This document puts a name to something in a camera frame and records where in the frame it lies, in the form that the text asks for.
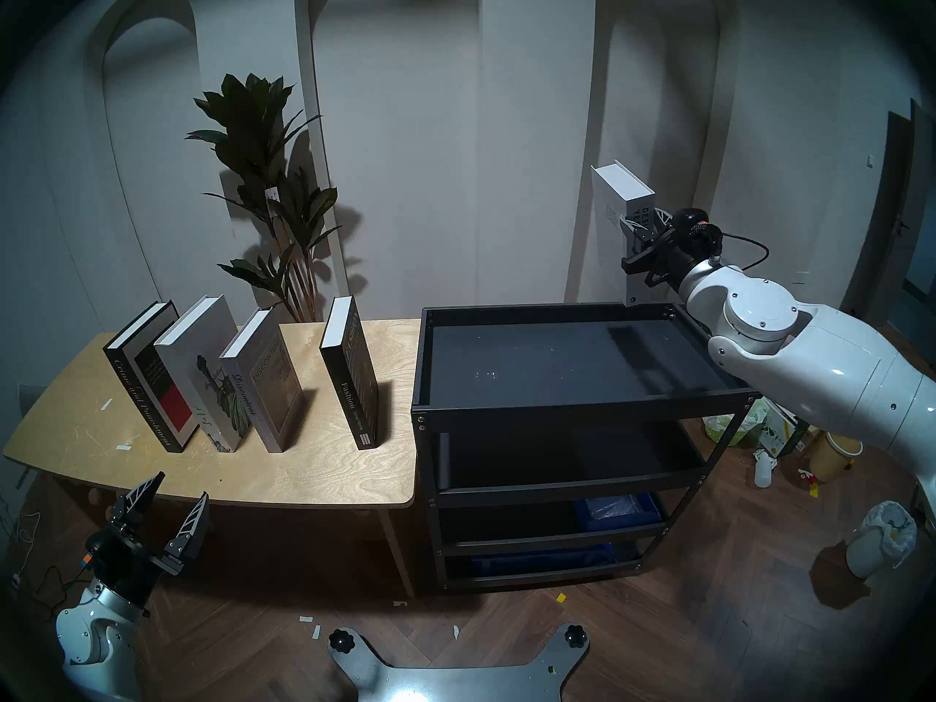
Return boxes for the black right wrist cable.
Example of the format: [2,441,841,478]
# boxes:
[713,233,770,271]

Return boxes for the light green plastic bag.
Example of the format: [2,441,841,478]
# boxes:
[702,401,769,447]

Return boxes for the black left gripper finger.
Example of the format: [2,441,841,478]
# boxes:
[162,492,211,563]
[107,472,165,537]

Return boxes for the tall dark green plant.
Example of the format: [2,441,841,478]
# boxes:
[185,72,344,322]

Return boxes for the grey Statue of Liberty book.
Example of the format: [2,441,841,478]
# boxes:
[154,295,253,453]

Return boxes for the grey Discontent book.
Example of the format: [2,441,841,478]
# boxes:
[220,307,304,453]

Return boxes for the green and white carton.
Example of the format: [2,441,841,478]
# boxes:
[758,397,811,458]

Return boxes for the black Fashion book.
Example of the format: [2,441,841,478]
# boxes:
[320,295,380,451]

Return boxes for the dark grey door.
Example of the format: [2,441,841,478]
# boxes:
[841,99,936,332]

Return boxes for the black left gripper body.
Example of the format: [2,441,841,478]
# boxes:
[82,523,184,608]

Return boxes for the white bin with bag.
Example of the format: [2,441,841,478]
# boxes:
[846,500,918,579]

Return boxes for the black three-tier shelf cart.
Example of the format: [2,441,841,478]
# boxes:
[411,302,769,592]

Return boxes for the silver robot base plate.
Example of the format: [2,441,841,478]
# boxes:
[327,624,590,702]

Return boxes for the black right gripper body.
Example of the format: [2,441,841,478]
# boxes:
[622,229,684,292]

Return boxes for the light wooden table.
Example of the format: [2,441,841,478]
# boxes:
[3,319,421,599]

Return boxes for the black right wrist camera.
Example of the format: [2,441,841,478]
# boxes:
[673,208,725,259]

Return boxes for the black Crime and Punishment book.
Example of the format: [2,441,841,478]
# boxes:
[103,301,200,453]

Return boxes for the beige round bucket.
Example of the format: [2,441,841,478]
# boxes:
[808,431,864,483]

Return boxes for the white Design Hotels Yearbook book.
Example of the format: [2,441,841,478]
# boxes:
[591,161,657,308]

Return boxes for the thin floor cable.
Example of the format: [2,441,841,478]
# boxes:
[0,510,88,610]

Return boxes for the blue plastic bin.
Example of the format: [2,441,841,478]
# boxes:
[578,493,663,533]

